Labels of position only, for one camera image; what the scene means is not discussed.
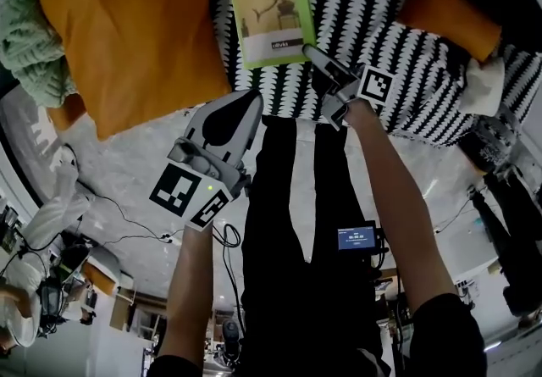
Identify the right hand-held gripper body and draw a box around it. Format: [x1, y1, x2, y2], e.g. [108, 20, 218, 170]
[322, 64, 394, 131]

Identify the small black display device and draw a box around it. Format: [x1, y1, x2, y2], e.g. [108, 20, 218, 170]
[337, 220, 381, 252]

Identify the person's black clothed body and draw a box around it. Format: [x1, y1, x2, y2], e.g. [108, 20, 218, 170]
[146, 114, 488, 377]

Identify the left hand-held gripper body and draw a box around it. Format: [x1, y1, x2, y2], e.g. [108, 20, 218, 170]
[148, 136, 251, 233]

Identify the small orange cushion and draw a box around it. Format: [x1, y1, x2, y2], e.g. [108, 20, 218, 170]
[396, 0, 504, 64]

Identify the green knitted blanket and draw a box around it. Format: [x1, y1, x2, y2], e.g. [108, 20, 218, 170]
[0, 0, 82, 109]

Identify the grey fringed patterned cushion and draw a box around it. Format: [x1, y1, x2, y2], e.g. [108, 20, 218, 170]
[456, 114, 524, 175]

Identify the green magazine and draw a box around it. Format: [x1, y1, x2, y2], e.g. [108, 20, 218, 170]
[227, 0, 318, 70]

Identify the black white patterned sofa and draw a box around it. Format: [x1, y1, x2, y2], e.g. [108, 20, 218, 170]
[44, 0, 542, 175]

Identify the person's right forearm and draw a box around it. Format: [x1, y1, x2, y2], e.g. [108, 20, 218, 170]
[345, 97, 458, 313]

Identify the person's left forearm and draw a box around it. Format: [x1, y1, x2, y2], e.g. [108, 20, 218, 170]
[156, 222, 215, 368]

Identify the small white pillow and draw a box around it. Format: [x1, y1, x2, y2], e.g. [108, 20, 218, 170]
[458, 53, 507, 118]

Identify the large orange cushion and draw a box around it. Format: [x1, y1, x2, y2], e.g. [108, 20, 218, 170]
[30, 0, 233, 141]

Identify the white chair orange seat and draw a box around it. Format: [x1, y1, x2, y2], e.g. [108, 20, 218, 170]
[80, 246, 136, 298]

